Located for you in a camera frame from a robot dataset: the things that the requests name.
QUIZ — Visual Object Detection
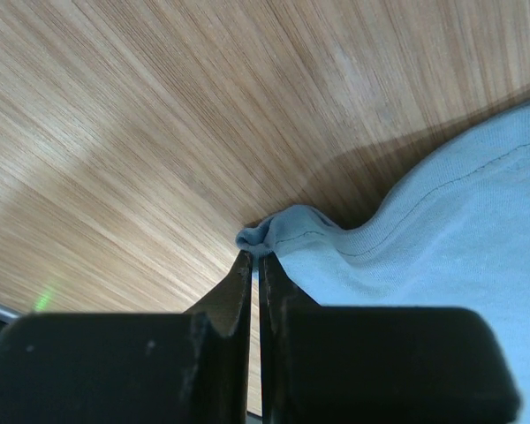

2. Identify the grey-blue t shirt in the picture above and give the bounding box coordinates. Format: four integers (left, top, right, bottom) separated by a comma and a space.
236, 101, 530, 423

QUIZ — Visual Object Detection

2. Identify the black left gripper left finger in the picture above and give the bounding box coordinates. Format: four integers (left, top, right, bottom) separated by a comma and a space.
0, 252, 253, 423

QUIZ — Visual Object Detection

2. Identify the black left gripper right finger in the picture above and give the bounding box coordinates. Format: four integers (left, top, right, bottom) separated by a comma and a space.
259, 254, 521, 423

